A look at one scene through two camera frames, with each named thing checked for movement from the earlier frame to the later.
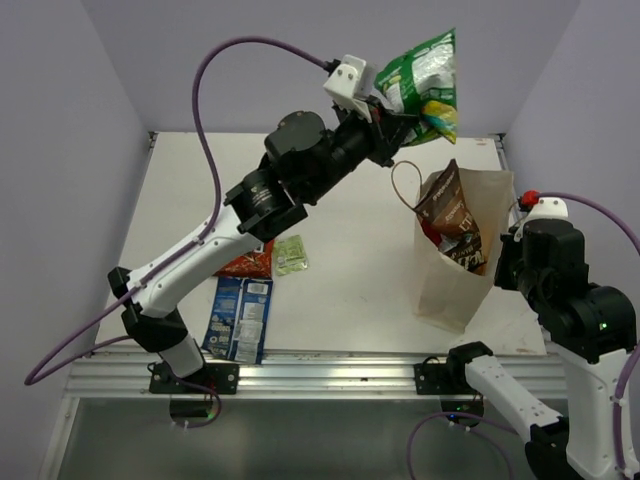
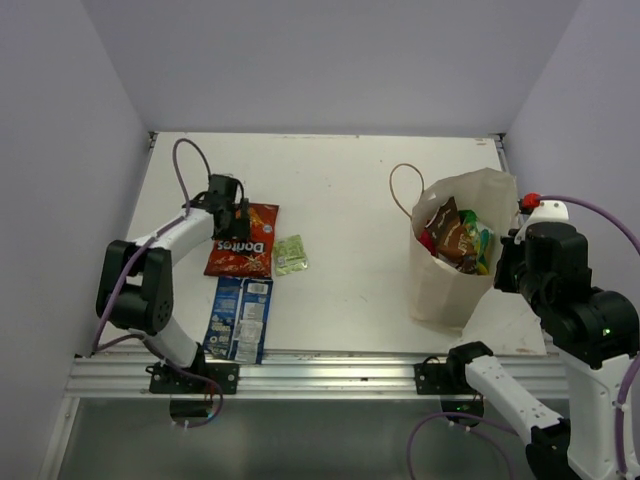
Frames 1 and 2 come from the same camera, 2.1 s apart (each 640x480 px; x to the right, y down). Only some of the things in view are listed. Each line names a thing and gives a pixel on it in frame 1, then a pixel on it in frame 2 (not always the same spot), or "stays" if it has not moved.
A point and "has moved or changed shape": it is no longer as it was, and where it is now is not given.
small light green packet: [289, 255] stays
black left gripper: [386, 132] → [239, 226]
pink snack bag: [432, 233] → [426, 240]
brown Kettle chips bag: [441, 201] has moved or changed shape
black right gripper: [502, 274] stays
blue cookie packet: [237, 326] stays
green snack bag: [423, 83] → [480, 236]
